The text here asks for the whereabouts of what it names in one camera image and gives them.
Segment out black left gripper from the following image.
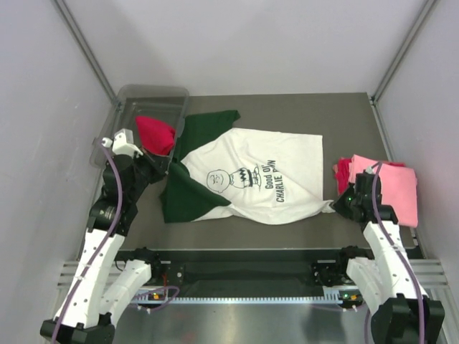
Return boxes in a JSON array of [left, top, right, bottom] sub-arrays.
[[129, 145, 171, 201]]

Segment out pink t-shirt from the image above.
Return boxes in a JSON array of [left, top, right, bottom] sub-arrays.
[[349, 153, 420, 228]]

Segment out white and green t-shirt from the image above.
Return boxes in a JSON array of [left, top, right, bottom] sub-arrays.
[[160, 110, 333, 225]]

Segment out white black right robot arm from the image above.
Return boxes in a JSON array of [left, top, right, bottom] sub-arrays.
[[332, 171, 445, 343]]

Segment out crimson red t-shirt in bin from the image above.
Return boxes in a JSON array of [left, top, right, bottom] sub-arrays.
[[136, 116, 176, 156]]

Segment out clear grey plastic bin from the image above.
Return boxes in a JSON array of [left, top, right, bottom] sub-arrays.
[[90, 85, 189, 168]]

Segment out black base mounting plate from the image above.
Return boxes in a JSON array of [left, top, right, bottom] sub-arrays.
[[118, 249, 363, 290]]

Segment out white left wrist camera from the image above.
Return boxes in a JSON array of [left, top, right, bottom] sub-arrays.
[[101, 128, 143, 158]]

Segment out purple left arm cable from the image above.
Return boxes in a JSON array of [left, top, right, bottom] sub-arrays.
[[52, 138, 180, 344]]

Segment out grey slotted cable duct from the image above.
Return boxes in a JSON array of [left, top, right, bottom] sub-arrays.
[[132, 286, 363, 305]]

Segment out right aluminium frame post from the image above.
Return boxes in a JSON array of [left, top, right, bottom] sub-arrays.
[[370, 0, 440, 107]]

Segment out aluminium frame post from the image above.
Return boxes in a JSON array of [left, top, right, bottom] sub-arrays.
[[51, 0, 118, 104], [370, 0, 440, 107]]

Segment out left aluminium frame post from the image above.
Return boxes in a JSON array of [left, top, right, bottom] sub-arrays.
[[51, 0, 118, 104]]

